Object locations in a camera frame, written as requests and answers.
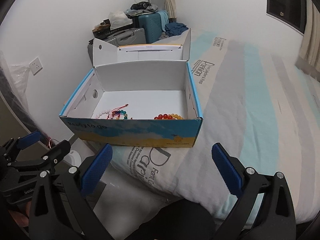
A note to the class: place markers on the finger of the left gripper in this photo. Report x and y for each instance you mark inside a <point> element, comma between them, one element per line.
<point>28,140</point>
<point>58,152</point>

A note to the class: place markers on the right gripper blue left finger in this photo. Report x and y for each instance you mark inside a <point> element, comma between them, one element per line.
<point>59,208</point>

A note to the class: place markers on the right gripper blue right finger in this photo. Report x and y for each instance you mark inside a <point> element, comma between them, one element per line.
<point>264,207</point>

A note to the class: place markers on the blue yellow cardboard box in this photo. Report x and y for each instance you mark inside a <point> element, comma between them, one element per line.
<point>137,95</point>

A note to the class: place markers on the person's left hand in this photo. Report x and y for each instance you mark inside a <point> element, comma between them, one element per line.
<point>21,214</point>

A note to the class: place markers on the striped bed cover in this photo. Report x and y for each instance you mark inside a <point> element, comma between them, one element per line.
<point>261,108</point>

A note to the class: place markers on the grey suitcase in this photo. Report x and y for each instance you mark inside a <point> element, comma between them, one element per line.
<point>126,37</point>

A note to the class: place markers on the white plastic bag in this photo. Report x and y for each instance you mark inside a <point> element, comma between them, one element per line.
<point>118,19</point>

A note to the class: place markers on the beige curtain right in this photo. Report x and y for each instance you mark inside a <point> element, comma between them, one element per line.
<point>308,58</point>

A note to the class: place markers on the teal suitcase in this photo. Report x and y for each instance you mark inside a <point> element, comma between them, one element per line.
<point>153,24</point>

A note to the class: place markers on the dark blue clothes pile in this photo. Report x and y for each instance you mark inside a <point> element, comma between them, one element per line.
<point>175,29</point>

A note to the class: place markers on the dark window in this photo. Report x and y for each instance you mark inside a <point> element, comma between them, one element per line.
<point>291,12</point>

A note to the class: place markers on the wall power socket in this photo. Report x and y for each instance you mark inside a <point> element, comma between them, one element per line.
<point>35,66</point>

